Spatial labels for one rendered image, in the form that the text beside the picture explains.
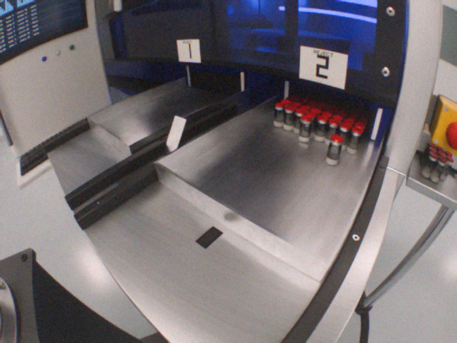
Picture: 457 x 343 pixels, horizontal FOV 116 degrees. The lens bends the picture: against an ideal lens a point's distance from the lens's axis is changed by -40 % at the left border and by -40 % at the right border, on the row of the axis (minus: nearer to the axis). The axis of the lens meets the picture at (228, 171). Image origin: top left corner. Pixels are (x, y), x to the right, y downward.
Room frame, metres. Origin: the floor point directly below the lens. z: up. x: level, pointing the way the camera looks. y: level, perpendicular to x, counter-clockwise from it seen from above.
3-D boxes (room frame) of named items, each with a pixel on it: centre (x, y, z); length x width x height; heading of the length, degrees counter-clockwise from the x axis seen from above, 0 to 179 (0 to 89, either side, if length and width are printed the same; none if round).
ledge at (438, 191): (0.24, -0.41, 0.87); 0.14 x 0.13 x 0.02; 137
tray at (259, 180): (0.30, -0.11, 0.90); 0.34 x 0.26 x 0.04; 137
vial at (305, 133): (0.36, -0.14, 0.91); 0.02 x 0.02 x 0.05
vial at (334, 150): (0.29, -0.17, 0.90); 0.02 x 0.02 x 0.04
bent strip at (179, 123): (0.31, 0.12, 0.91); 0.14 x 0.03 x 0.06; 137
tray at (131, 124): (0.53, 0.14, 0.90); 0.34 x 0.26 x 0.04; 137
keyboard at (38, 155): (0.61, 0.56, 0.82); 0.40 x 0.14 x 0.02; 137
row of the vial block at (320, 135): (0.37, -0.17, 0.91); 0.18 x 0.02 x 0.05; 47
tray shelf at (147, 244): (0.37, 0.07, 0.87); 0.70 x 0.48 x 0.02; 47
